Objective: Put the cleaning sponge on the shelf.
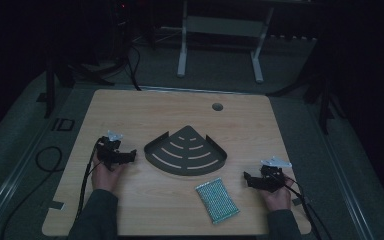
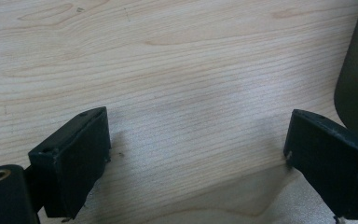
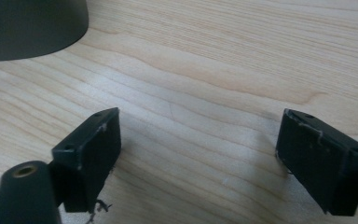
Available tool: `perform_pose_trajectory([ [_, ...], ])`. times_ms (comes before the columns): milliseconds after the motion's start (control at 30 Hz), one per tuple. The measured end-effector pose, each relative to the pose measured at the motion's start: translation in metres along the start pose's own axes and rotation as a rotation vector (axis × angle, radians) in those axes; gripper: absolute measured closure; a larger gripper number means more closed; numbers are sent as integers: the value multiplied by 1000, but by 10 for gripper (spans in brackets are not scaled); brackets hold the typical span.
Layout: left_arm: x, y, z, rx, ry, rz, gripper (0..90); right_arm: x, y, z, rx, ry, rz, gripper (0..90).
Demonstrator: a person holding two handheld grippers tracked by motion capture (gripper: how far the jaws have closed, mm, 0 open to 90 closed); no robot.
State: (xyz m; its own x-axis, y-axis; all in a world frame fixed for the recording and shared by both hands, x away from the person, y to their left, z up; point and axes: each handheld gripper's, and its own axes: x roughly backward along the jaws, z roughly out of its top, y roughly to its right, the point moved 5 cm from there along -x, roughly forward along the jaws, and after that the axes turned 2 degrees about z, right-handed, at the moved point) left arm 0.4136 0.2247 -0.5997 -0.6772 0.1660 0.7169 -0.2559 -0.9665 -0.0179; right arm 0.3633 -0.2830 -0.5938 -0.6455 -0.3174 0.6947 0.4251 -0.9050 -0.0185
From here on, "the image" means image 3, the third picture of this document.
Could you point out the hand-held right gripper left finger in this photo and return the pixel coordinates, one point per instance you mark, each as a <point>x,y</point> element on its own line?
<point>87,161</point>

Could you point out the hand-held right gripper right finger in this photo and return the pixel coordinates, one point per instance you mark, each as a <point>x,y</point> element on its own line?
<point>317,161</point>

